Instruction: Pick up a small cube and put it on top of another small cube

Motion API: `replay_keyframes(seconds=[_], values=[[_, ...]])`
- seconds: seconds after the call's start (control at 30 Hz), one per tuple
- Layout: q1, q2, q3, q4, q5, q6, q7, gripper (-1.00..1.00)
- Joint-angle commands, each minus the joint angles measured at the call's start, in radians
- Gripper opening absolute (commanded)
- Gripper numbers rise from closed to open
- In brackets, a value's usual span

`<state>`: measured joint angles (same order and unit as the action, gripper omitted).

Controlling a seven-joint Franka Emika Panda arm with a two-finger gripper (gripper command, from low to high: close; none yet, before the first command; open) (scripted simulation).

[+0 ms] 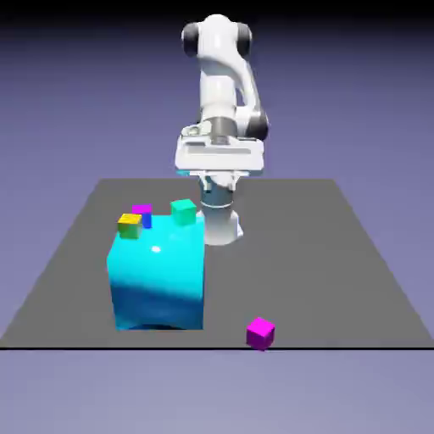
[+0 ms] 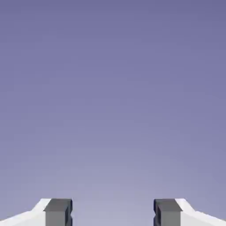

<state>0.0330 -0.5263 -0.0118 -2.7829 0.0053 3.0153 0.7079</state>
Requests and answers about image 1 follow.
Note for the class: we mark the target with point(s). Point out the small teal cube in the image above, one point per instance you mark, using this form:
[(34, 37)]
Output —
[(183, 211)]

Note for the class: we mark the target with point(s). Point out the small yellow cube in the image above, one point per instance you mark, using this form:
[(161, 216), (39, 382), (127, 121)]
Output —
[(129, 224)]

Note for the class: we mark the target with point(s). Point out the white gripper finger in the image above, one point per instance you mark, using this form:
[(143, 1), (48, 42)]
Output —
[(206, 183), (233, 181)]

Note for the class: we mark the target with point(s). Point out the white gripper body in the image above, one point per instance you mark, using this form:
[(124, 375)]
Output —
[(220, 157)]

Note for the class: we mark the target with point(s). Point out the small magenta cube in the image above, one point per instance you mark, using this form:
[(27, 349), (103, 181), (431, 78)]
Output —
[(260, 333), (142, 209)]

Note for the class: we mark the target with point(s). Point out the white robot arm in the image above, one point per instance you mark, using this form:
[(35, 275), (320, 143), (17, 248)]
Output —
[(217, 67)]

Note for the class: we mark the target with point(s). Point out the large cyan box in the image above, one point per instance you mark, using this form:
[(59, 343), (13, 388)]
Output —
[(159, 271)]

